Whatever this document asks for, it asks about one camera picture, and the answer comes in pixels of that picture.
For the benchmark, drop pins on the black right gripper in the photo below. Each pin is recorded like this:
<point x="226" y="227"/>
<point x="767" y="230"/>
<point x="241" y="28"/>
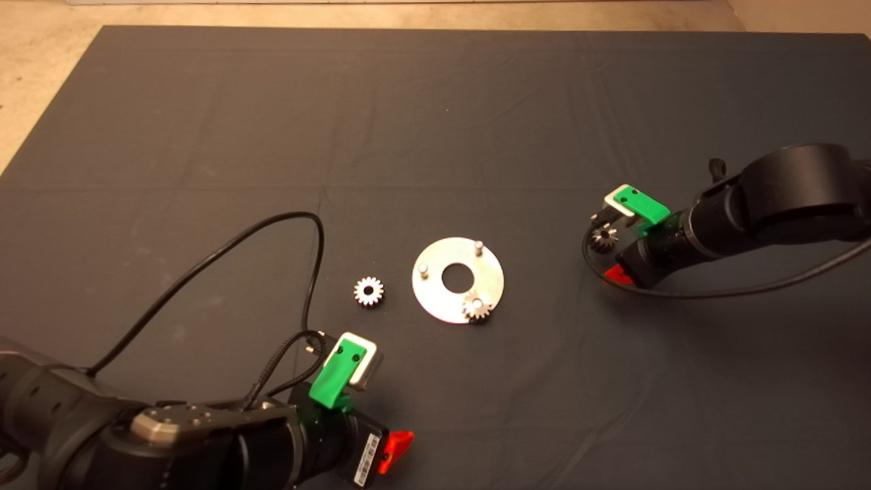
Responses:
<point x="656" y="252"/>

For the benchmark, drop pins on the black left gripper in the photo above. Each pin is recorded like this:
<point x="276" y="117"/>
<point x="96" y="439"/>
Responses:
<point x="337" y="446"/>

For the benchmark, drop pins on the small steel planetary gear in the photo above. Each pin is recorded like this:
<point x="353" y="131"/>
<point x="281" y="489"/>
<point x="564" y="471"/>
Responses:
<point x="360" y="291"/>
<point x="597" y="239"/>
<point x="469" y="313"/>

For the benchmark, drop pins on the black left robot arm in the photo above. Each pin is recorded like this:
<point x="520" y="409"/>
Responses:
<point x="68" y="422"/>

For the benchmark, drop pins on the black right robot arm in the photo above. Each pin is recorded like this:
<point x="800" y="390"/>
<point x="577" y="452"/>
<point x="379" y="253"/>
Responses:
<point x="796" y="190"/>

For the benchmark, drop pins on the round metal carrier plate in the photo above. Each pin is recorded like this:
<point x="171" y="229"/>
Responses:
<point x="435" y="303"/>

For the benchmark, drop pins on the small silver camera box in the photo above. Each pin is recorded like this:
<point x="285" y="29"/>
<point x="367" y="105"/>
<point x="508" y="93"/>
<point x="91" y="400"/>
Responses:
<point x="616" y="216"/>
<point x="367" y="371"/>

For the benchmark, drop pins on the bright green camera mount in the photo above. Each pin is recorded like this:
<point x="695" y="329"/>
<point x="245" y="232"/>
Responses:
<point x="643" y="206"/>
<point x="333" y="381"/>

